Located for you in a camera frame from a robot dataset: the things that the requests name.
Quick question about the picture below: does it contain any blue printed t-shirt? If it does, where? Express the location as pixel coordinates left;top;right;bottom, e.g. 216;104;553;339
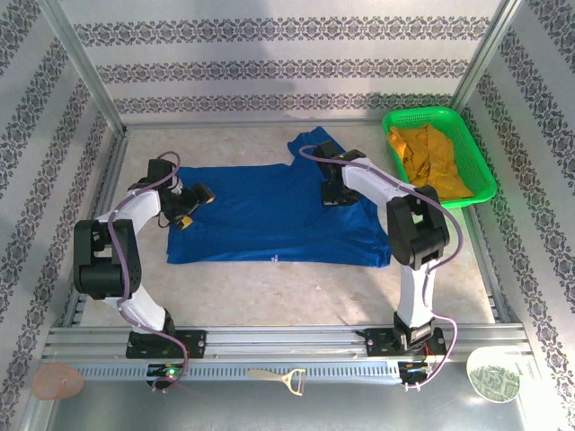
165;126;392;268

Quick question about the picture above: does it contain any yellow cloth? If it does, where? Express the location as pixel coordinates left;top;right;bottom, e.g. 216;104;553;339
388;124;475;201

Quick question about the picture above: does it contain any green plastic basket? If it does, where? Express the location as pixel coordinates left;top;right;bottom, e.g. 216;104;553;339
381;106;498;212

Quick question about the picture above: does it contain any translucent pink cup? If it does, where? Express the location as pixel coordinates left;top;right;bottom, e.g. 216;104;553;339
31;362;85;400

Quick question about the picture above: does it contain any green patterned white bowl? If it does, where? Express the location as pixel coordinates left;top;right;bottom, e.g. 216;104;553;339
465;347;521;403

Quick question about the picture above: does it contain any aluminium frame bar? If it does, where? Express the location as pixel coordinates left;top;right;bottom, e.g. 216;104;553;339
462;206;518;324
120;117;387;131
62;128;129;327

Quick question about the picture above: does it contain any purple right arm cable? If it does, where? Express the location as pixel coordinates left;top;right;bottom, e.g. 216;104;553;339
299;144;464;391

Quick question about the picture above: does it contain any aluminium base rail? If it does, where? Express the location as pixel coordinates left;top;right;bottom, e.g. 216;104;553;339
40;325;530;363

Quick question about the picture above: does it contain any slotted grey cable duct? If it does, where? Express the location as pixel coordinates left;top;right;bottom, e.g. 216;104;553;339
74;361;402;383

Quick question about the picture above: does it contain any aluminium frame post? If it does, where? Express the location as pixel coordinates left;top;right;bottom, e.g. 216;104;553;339
38;0;129;136
451;0;525;109

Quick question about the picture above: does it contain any beige handled peeler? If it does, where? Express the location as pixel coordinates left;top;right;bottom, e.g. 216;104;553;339
247;367;306;396

